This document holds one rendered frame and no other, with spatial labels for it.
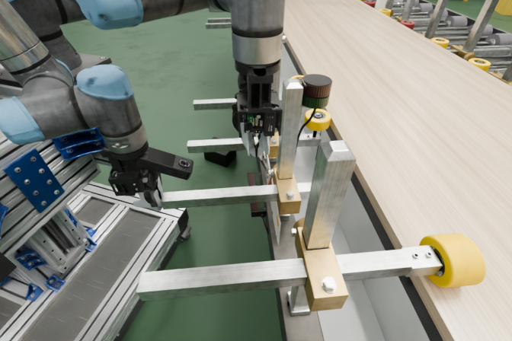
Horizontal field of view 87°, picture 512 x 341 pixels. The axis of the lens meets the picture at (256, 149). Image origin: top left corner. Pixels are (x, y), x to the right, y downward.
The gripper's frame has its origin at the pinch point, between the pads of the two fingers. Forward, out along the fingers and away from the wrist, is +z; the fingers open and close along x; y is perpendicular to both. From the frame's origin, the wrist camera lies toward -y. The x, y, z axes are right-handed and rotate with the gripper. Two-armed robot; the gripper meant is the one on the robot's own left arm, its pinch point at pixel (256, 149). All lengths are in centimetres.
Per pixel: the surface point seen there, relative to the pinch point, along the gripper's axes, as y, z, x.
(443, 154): -6, 10, 50
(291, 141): -3.7, 1.6, 8.3
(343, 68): -62, 10, 42
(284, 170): -3.7, 10.3, 7.4
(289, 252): 6.8, 30.4, 8.2
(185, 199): 0.0, 14.5, -16.8
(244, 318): -2, 100, -5
